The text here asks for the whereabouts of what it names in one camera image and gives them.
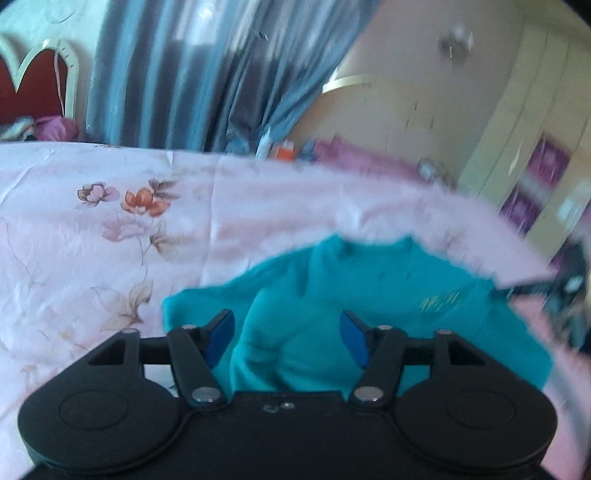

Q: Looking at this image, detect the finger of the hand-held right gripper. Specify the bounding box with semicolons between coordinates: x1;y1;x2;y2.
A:
501;272;568;297

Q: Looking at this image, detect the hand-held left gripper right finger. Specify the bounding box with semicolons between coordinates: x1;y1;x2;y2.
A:
339;310;505;409

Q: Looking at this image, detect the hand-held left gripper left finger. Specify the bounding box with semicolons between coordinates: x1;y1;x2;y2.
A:
88;309;236;409

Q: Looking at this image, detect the teal long-sleeve sweatshirt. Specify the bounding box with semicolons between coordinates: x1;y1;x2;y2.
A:
161;234;555;403

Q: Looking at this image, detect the small patterned cushion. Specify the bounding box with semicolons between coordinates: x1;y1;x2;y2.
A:
418;157;458;188

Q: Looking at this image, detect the cream wardrobe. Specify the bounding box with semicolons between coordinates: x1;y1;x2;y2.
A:
457;23;591;264

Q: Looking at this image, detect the pink floral bedsheet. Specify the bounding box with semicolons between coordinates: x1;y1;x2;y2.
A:
0;142;591;480

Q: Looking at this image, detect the pink folded blanket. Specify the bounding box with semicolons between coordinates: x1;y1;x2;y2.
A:
300;136;422;179

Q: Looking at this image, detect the cream round headboard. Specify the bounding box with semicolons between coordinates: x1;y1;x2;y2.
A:
286;74;481;185

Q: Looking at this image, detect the red heart-shaped headboard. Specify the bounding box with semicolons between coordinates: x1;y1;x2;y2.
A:
0;34;79;127

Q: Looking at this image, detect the purple wall poster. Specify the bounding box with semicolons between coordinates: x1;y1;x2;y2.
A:
501;191;544;237
526;135;573;191

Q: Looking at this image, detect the twin-shade wall lamp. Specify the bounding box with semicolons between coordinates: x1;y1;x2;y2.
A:
438;25;477;64

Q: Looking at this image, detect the white hanging cable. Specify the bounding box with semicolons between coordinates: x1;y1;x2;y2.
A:
54;48;66;116

